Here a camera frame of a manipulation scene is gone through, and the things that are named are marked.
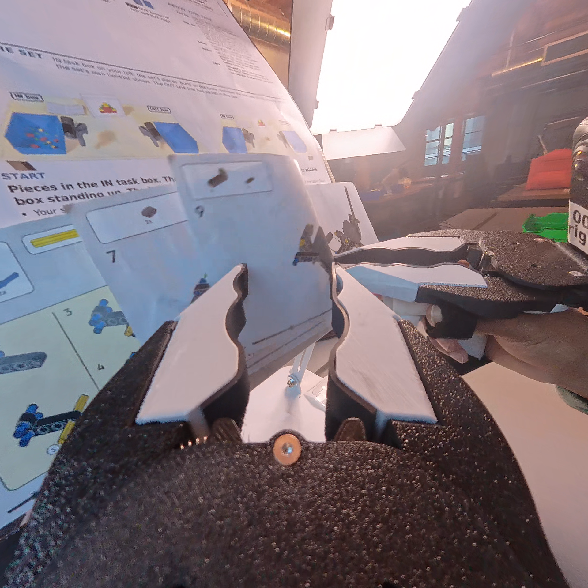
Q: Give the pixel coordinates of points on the person's right hand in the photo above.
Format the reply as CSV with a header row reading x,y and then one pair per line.
x,y
542,349

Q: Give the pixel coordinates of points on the wood-edged table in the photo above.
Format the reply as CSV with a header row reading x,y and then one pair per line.
x,y
478,219

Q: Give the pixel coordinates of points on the red bin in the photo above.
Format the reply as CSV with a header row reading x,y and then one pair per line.
x,y
549,170

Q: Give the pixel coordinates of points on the paned window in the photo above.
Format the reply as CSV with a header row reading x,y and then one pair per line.
x,y
450,142

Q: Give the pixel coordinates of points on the instruction booklet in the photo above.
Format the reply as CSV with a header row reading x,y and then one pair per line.
x,y
257,239

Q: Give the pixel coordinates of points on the grey desk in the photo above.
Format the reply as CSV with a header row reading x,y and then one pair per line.
x,y
542,478

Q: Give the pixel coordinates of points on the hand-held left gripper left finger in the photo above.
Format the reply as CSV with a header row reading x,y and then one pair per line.
x,y
197,367

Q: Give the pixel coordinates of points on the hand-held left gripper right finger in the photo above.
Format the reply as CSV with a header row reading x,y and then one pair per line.
x,y
381,367

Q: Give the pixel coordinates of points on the bright studio light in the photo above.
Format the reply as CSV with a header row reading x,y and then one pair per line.
x,y
367,55

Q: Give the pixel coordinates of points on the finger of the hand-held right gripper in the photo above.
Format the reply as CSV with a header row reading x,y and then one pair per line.
x,y
413,248
413,280

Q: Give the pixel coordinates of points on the green plastic crate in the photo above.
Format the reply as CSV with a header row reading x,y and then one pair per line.
x,y
547,227

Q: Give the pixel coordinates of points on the person's right forearm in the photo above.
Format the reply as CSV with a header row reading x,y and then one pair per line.
x,y
574,401

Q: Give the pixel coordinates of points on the white printed task sheet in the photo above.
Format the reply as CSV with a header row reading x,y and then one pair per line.
x,y
138,83

